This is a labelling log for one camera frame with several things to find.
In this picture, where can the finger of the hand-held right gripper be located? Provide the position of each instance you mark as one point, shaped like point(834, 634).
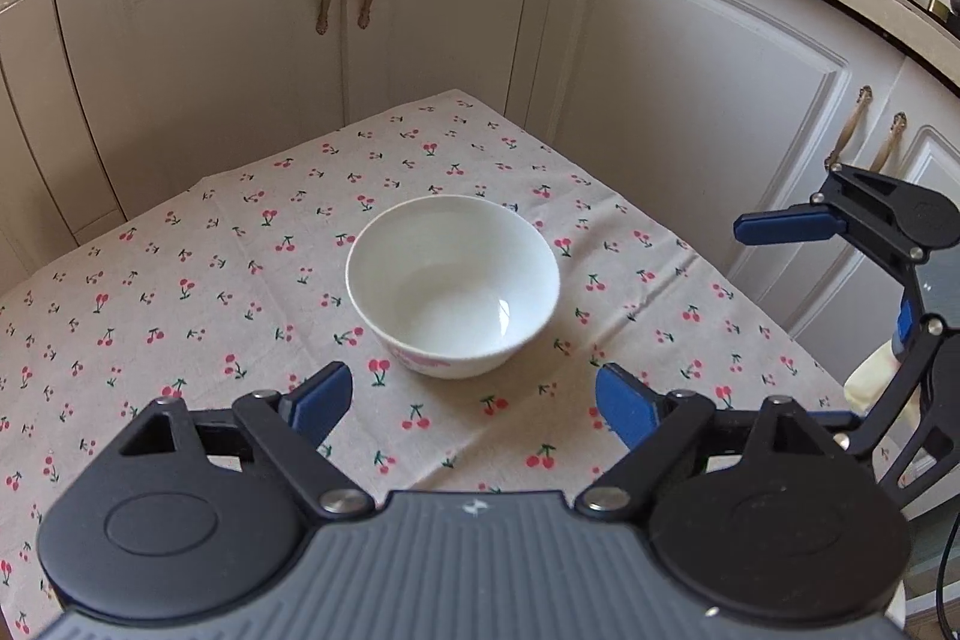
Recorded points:
point(787, 227)
point(905, 325)

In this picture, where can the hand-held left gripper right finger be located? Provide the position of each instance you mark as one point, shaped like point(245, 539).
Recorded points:
point(622, 407)

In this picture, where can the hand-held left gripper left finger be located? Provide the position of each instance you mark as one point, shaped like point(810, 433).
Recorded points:
point(322, 404)

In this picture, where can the white ceramic bowl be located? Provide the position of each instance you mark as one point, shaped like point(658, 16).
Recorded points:
point(450, 280)

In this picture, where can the white cloth bag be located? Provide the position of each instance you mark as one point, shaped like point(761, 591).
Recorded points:
point(862, 385)

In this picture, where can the cherry print tablecloth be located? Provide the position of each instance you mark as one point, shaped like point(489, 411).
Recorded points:
point(225, 310)

